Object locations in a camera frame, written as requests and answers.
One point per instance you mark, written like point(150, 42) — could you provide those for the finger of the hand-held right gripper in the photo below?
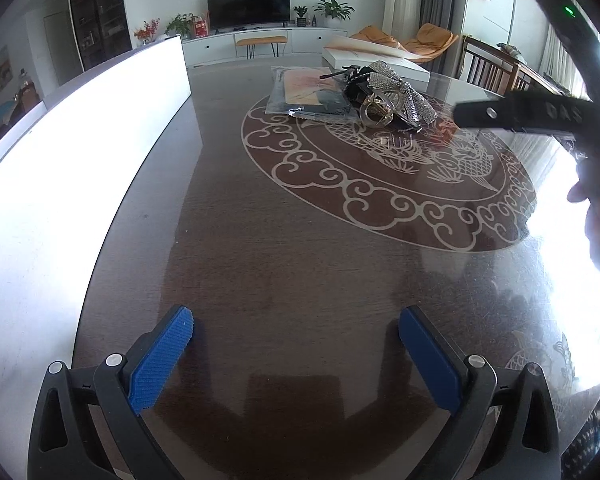
point(485, 112)

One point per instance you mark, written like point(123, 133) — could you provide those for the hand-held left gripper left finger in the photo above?
point(157, 360)

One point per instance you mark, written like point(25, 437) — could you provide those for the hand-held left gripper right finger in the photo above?
point(430, 360)

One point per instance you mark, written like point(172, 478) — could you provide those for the rhinestone bow hair clip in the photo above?
point(395, 92)

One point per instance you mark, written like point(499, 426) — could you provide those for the wooden side table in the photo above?
point(540, 77)

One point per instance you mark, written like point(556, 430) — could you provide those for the wooden chair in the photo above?
point(485, 67)

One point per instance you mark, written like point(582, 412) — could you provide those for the orange lounge chair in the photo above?
point(432, 40)

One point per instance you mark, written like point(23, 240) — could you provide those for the grey curtain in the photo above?
point(442, 5)

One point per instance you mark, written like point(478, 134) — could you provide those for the white flat box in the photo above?
point(375, 55)

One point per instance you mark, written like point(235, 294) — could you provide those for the white curtain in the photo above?
point(402, 0)

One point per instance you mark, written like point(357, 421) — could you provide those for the clear plastic packet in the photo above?
point(310, 92)

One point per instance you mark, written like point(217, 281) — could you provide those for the large leafy potted plant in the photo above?
point(334, 10)

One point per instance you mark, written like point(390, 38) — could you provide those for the small green potted plant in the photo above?
point(300, 15)

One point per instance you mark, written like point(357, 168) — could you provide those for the orange stool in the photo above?
point(261, 41)

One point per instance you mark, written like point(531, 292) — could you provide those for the black television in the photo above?
point(247, 7)

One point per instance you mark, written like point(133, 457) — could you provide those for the white television cabinet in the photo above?
point(215, 47)

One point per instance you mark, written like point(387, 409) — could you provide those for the red gift bag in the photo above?
point(200, 27)

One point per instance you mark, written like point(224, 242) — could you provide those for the bushy green potted plant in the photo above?
point(181, 26)

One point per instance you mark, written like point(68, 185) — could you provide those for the red flower arrangement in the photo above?
point(147, 32)

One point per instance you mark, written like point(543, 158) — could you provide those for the white door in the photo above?
point(56, 47)

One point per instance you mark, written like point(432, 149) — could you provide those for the glass display cabinet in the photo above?
point(102, 15)

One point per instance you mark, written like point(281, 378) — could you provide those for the framed wall picture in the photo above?
point(2, 67)

